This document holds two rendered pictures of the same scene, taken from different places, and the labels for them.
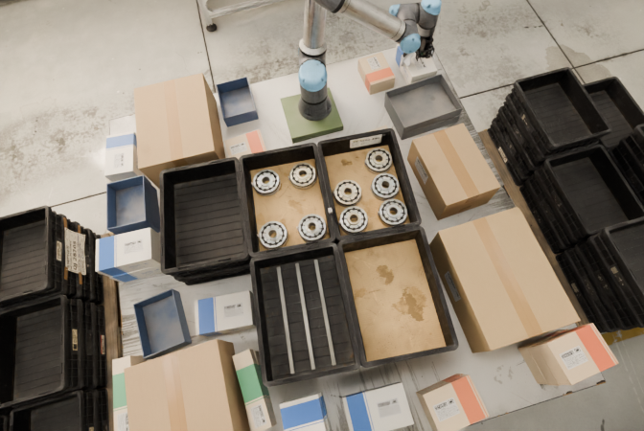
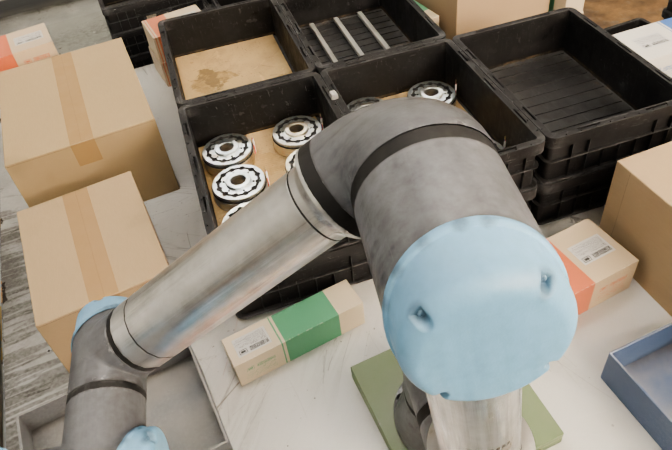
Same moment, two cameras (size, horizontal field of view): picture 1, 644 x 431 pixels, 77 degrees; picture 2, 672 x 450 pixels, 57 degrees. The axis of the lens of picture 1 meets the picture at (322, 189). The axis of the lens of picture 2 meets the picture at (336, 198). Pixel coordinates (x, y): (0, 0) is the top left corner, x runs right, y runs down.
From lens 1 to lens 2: 1.66 m
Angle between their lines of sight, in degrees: 71
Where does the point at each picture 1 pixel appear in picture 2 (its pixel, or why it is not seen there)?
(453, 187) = (107, 198)
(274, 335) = (391, 31)
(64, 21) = not seen: outside the picture
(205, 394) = not seen: outside the picture
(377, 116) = (262, 431)
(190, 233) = (579, 89)
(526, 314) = (62, 66)
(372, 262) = not seen: hidden behind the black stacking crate
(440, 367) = not seen: hidden behind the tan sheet
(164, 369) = not seen: outside the picture
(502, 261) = (68, 103)
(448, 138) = (84, 285)
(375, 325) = (262, 57)
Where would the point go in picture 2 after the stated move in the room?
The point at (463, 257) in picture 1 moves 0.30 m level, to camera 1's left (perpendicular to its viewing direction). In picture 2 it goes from (124, 99) to (259, 69)
